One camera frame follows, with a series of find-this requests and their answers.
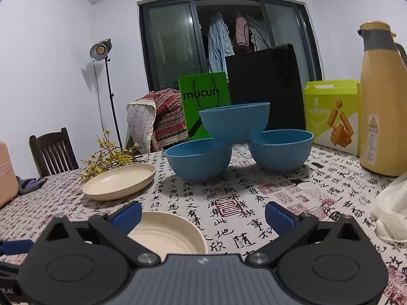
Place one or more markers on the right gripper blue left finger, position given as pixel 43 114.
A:
pixel 111 231

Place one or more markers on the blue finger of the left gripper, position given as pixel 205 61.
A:
pixel 15 247

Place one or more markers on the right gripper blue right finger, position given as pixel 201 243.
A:
pixel 293 231

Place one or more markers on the cream plate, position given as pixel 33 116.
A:
pixel 165 233
pixel 120 182

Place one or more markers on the blue bowl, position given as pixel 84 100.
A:
pixel 199 160
pixel 282 150
pixel 236 124

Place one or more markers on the blue bowl top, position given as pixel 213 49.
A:
pixel 236 124

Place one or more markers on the pink small suitcase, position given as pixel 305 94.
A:
pixel 9 187

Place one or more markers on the calligraphy print tablecloth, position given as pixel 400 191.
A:
pixel 229 210

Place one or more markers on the grey purple cloth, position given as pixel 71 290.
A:
pixel 29 184

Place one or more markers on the yellow flower branch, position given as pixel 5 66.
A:
pixel 110 156

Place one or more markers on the dark wooden chair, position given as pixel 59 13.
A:
pixel 53 153

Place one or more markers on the white plastic bag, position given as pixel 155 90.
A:
pixel 389 212

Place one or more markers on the chair with patterned blanket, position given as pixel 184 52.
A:
pixel 156 121

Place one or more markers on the yellow-green snack box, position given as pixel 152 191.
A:
pixel 332 114

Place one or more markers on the black paper bag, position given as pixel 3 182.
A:
pixel 270 75

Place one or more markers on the green mucun paper bag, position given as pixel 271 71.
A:
pixel 200 92

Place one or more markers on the yellow thermos jug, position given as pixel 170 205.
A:
pixel 382 125

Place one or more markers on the light blue hanging shirt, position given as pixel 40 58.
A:
pixel 219 44

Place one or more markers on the pink hanging garment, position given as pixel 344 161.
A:
pixel 241 32

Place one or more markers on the black sliding window frame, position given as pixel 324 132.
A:
pixel 175 35

